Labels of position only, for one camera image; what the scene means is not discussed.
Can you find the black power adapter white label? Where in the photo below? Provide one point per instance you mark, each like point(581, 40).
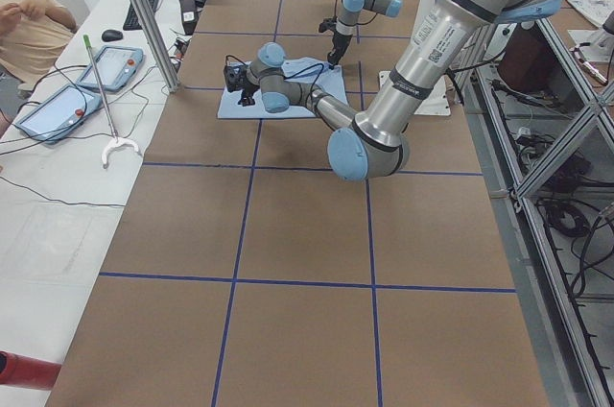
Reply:
point(189, 16)

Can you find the light blue t-shirt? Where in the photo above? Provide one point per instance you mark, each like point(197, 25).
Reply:
point(286, 96)

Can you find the far blue teach pendant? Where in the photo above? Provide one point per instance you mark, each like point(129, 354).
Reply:
point(116, 65)

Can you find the aluminium frame truss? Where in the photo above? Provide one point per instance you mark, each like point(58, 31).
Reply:
point(543, 125)

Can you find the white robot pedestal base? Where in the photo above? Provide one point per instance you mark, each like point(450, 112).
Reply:
point(432, 95)

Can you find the aluminium frame post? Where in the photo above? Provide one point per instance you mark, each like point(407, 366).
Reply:
point(154, 38)

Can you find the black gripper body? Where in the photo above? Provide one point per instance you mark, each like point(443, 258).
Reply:
point(249, 83)
point(339, 42)

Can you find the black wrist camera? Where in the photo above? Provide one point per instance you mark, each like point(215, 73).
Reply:
point(328, 25)
point(235, 77)

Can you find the person in beige shirt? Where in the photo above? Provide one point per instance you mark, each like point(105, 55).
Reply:
point(34, 33)

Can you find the black computer mouse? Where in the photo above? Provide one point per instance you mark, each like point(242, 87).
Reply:
point(110, 35)

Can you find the white reacher stick green handle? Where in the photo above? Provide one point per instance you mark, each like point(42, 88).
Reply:
point(116, 142)

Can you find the near blue teach pendant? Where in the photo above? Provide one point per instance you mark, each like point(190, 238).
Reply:
point(60, 114)

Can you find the red object at edge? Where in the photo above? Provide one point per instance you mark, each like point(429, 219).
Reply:
point(29, 373)

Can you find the blue teach pendant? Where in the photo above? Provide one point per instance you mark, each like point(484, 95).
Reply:
point(60, 114)
point(116, 65)

